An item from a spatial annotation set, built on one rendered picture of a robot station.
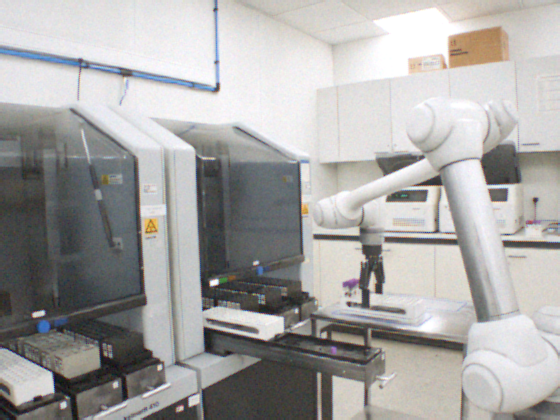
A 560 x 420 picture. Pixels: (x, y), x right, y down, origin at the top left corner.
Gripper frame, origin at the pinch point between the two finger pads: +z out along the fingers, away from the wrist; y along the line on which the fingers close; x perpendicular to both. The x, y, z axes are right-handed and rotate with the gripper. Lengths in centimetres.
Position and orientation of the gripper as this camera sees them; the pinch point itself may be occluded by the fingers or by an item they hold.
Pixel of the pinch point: (372, 298)
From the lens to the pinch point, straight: 174.7
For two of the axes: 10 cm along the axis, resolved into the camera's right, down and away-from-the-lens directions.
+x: -7.9, -0.1, 6.2
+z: 0.3, 10.0, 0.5
